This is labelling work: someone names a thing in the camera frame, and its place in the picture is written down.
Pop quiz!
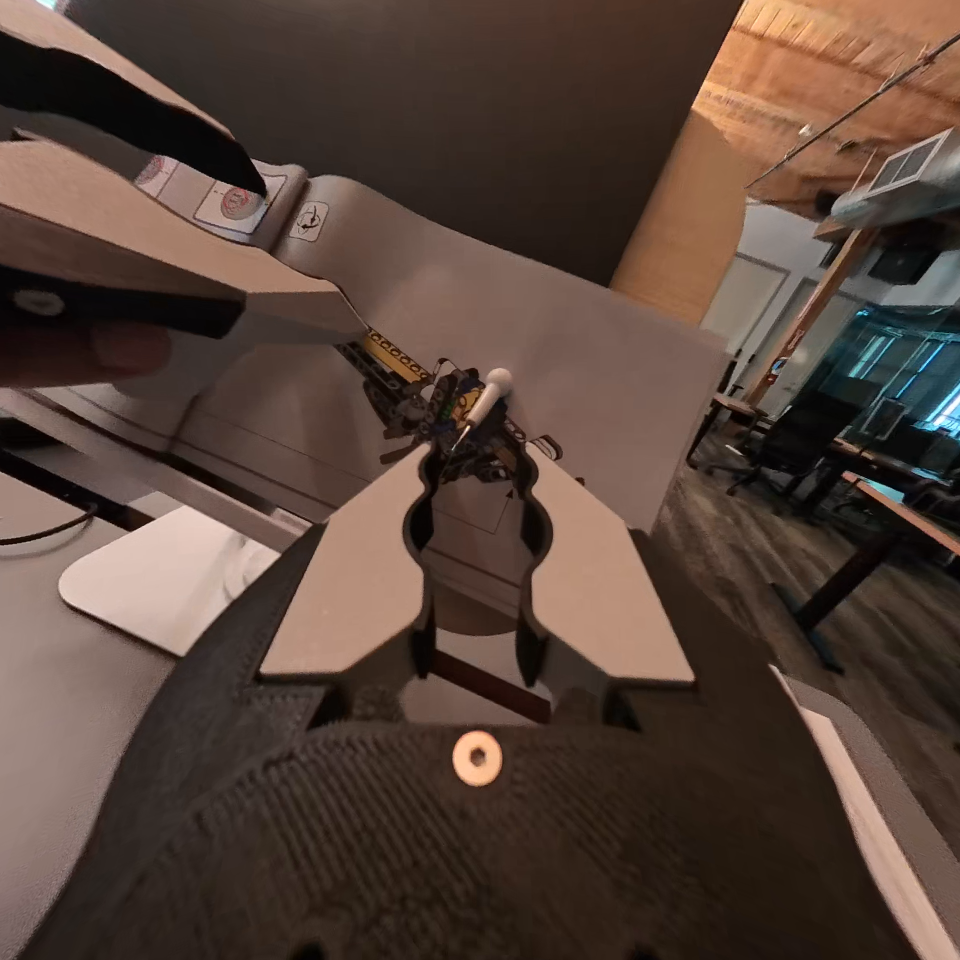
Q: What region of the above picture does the silver ventilation duct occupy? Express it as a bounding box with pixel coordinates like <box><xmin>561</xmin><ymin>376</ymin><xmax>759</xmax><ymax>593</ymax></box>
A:
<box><xmin>825</xmin><ymin>127</ymin><xmax>960</xmax><ymax>230</ymax></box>

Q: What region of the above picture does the lego technic assembly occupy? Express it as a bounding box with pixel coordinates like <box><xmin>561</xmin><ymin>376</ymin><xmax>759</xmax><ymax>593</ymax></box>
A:
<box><xmin>336</xmin><ymin>326</ymin><xmax>545</xmax><ymax>485</ymax></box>

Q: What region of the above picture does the black office chair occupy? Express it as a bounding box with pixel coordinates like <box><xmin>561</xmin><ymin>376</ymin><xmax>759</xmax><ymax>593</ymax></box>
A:
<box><xmin>726</xmin><ymin>388</ymin><xmax>852</xmax><ymax>519</ymax></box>

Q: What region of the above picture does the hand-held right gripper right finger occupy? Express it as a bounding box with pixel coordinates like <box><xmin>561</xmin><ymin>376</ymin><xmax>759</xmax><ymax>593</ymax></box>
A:
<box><xmin>513</xmin><ymin>441</ymin><xmax>696</xmax><ymax>690</ymax></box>

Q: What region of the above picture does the wooden support post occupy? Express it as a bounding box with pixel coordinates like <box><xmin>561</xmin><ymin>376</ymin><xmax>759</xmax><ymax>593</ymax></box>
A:
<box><xmin>765</xmin><ymin>225</ymin><xmax>882</xmax><ymax>393</ymax></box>

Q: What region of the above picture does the wooden top desk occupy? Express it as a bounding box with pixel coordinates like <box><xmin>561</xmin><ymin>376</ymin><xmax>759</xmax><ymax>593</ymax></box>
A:
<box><xmin>772</xmin><ymin>450</ymin><xmax>960</xmax><ymax>672</ymax></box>

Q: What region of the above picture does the white monitor stand base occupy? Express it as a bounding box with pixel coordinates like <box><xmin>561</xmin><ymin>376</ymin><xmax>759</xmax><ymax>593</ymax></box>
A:
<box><xmin>0</xmin><ymin>386</ymin><xmax>331</xmax><ymax>661</ymax></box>

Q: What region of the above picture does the person's left hand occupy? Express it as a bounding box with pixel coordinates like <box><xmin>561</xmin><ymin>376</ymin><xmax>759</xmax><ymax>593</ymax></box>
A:
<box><xmin>0</xmin><ymin>322</ymin><xmax>176</xmax><ymax>393</ymax></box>

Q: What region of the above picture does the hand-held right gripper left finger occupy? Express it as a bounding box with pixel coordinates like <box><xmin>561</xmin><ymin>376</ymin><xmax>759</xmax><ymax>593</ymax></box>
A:
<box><xmin>257</xmin><ymin>441</ymin><xmax>444</xmax><ymax>687</ymax></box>

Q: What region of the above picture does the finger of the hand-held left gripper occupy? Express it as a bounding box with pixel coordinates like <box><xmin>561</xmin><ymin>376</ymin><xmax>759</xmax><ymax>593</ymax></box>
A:
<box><xmin>0</xmin><ymin>137</ymin><xmax>370</xmax><ymax>348</ymax></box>
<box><xmin>0</xmin><ymin>7</ymin><xmax>267</xmax><ymax>213</ymax></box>

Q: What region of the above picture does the beige round column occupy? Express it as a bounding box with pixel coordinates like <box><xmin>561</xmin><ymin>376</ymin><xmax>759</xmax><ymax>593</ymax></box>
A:
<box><xmin>609</xmin><ymin>112</ymin><xmax>748</xmax><ymax>329</ymax></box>

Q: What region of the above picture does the white knobbed thin pin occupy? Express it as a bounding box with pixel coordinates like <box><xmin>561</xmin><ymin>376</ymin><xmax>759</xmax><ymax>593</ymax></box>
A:
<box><xmin>447</xmin><ymin>366</ymin><xmax>516</xmax><ymax>453</ymax></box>

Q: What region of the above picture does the black cable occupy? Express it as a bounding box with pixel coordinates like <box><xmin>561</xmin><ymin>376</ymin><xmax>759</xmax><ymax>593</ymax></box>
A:
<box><xmin>0</xmin><ymin>501</ymin><xmax>103</xmax><ymax>546</ymax></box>

